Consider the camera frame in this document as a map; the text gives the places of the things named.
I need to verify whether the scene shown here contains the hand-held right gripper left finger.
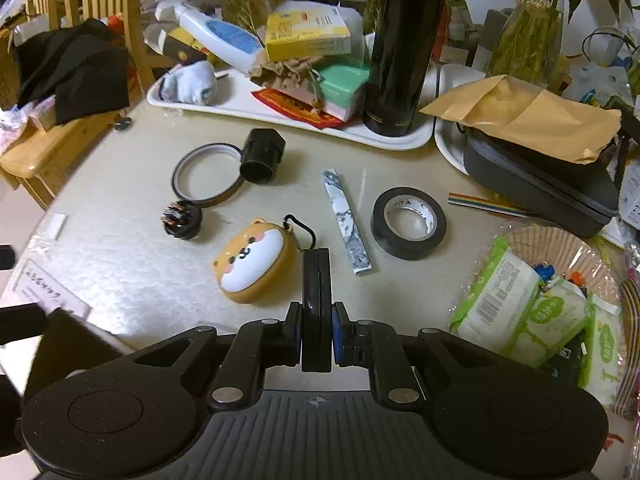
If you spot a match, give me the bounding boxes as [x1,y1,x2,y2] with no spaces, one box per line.
[131,301,303,408]

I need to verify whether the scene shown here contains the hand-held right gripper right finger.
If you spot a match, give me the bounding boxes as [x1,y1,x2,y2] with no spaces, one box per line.
[331,301,503,408]

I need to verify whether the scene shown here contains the black tape roll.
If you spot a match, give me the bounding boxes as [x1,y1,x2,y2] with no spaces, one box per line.
[370,186,447,261]

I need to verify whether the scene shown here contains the white paper card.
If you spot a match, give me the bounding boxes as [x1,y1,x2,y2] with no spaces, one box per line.
[12,259,93,318]

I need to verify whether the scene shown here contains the dog shaped orange case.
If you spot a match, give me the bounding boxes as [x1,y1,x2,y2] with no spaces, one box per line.
[212,214,317,305]

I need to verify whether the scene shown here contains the wooden chair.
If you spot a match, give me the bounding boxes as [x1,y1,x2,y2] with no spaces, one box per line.
[0,0,161,211]

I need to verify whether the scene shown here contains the marble patterned bar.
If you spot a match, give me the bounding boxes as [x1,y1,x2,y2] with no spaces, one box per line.
[321,169,376,277]

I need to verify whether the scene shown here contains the large green wet wipes pack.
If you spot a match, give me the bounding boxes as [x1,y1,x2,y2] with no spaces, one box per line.
[449,237,543,356]

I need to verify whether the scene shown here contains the black cylinder adapter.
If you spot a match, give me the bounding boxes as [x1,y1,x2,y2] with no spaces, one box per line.
[240,128,286,184]

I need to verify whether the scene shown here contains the black cloth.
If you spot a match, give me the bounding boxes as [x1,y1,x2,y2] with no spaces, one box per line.
[12,17,133,126]

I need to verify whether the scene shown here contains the white tray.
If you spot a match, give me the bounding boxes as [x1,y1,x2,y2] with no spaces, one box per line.
[434,62,501,176]
[146,67,435,151]

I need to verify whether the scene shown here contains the red packet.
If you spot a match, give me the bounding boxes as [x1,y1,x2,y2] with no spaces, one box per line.
[250,87,346,130]

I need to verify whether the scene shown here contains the green white box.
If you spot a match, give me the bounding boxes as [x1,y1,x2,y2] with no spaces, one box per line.
[316,57,372,121]

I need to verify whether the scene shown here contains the dark grey hard case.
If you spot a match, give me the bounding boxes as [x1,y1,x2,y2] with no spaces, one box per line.
[462,127,621,238]

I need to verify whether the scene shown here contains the light blue sock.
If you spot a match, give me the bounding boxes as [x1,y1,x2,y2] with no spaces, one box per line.
[160,60,218,106]

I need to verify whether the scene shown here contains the brown crumpled paper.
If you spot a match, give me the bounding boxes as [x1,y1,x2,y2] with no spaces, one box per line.
[248,55,326,92]

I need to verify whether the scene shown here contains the black yellow box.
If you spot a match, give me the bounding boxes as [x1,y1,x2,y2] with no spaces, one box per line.
[162,30,211,66]

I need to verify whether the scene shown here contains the black thermos bottle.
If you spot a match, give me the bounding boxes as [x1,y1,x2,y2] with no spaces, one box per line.
[362,0,453,137]

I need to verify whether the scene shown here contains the brown paper envelope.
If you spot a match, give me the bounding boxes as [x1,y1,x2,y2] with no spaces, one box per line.
[419,75,622,165]

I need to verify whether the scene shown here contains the white blue lotion bottle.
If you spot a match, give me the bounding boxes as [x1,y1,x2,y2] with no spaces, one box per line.
[155,2,265,73]

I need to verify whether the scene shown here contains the white carton box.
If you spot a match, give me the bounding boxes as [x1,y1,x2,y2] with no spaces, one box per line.
[617,150,640,223]

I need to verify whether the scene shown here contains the brown tape ring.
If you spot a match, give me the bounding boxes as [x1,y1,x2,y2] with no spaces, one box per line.
[172,143,247,207]

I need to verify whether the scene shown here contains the rainbow ribbon cable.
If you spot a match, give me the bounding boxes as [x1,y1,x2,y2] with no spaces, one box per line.
[447,191,533,218]

